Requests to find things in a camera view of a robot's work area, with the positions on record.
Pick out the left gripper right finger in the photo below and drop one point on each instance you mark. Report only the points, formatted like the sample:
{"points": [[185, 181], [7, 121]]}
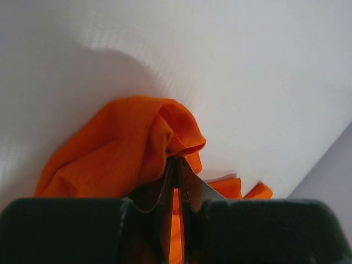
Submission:
{"points": [[215, 229]]}

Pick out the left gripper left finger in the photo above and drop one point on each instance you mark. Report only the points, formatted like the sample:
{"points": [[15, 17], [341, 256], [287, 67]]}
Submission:
{"points": [[133, 229]]}

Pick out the orange t shirt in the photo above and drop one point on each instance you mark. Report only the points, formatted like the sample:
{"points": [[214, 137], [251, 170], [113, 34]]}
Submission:
{"points": [[123, 146]]}

